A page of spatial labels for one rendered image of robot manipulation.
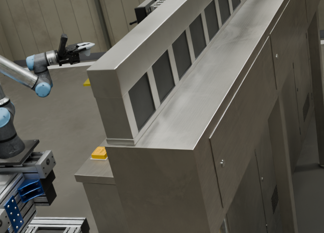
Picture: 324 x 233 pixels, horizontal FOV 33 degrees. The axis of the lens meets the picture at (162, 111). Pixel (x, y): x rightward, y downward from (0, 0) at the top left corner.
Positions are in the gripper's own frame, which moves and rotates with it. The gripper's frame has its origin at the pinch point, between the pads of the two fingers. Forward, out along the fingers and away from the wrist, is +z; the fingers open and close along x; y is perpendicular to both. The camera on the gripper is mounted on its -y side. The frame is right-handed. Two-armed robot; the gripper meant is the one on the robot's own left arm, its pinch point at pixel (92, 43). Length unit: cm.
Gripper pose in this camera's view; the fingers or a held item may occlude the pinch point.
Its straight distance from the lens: 290.2
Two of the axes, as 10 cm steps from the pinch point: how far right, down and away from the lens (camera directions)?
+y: 1.8, 8.1, 5.6
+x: 2.0, 5.3, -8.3
